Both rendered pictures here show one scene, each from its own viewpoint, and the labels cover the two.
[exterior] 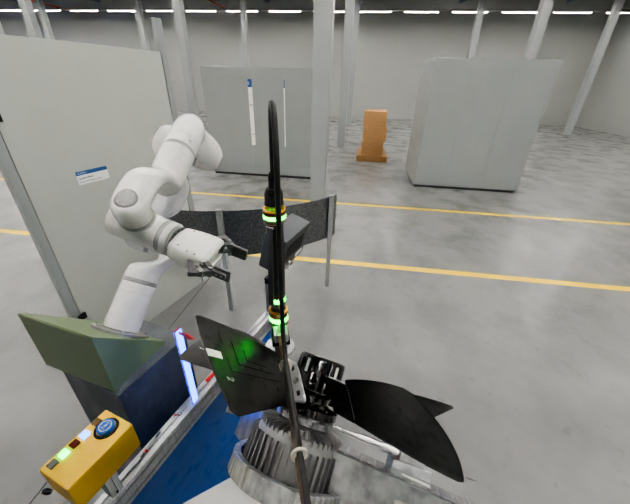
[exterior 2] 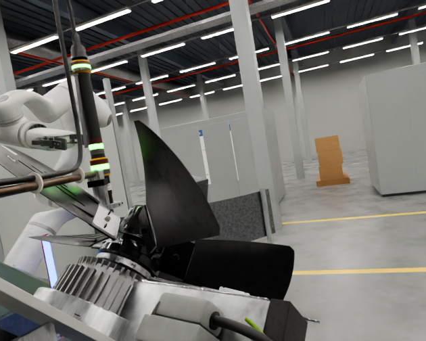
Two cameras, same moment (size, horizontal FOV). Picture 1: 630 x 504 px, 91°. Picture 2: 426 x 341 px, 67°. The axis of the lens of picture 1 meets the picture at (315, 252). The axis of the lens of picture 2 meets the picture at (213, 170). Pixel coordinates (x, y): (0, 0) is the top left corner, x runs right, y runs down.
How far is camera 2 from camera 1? 0.63 m
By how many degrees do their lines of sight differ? 28
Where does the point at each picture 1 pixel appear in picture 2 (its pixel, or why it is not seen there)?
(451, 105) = (396, 110)
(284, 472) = (72, 290)
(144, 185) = (16, 93)
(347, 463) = (144, 288)
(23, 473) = not seen: outside the picture
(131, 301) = (28, 241)
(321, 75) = (253, 106)
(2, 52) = not seen: outside the picture
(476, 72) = (411, 77)
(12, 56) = not seen: hidden behind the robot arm
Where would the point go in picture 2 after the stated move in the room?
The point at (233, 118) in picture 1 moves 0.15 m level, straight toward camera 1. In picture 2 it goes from (189, 164) to (188, 164)
